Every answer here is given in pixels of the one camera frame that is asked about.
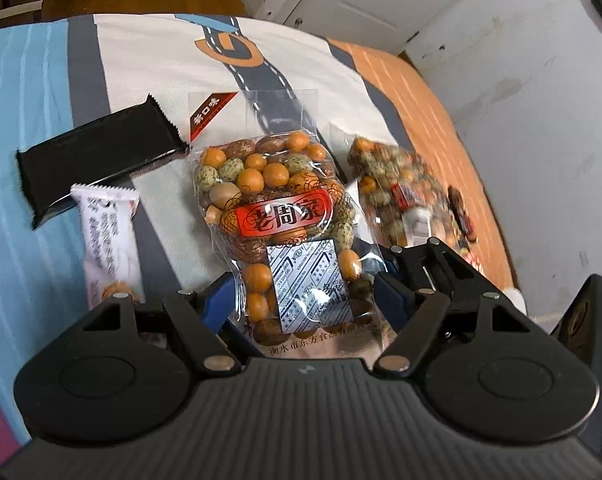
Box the clear bag of mixed nuts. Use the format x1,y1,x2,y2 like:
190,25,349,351
188,90,390,361

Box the white snack bar wrapper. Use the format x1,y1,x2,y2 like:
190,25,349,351
70,184,144,309

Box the small dark red candy packet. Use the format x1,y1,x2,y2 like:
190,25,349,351
447,185,478,243

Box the black snack bar wrapper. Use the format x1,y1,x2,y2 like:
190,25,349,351
16,96,187,229

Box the cartoon road patterned bedsheet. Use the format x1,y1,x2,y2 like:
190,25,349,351
0,14,514,463

